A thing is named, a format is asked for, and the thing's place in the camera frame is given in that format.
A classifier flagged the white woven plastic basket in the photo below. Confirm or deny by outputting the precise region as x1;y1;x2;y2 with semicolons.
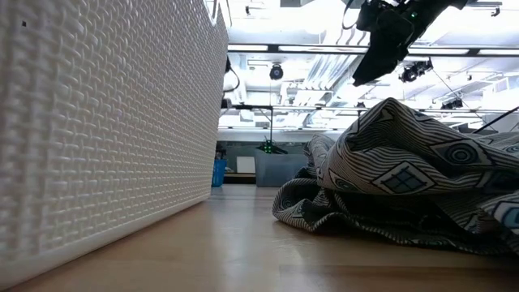
0;0;230;291

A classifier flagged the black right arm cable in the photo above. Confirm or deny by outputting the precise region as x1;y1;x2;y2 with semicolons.
341;0;358;32

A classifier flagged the black thin-post workstation frame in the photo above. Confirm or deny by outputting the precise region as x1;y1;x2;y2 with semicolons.
221;103;368;143

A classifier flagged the small blue plastic basket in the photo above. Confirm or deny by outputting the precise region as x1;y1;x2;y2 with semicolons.
211;158;228;188

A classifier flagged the grey translucent plastic bin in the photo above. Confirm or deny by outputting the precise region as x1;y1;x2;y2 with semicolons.
254;150;310;187

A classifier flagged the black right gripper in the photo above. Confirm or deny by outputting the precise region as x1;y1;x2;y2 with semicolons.
351;0;431;88

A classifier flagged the black rail-mounted device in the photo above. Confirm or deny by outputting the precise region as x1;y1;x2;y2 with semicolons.
399;58;434;84

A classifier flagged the black overhead crossbar with lights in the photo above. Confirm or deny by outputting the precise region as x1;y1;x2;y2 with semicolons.
226;42;519;58

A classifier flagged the grey patterned cloth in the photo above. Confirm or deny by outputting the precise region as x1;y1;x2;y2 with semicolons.
271;97;519;256

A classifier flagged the white board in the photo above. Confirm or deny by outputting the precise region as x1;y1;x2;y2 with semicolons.
236;156;256;174

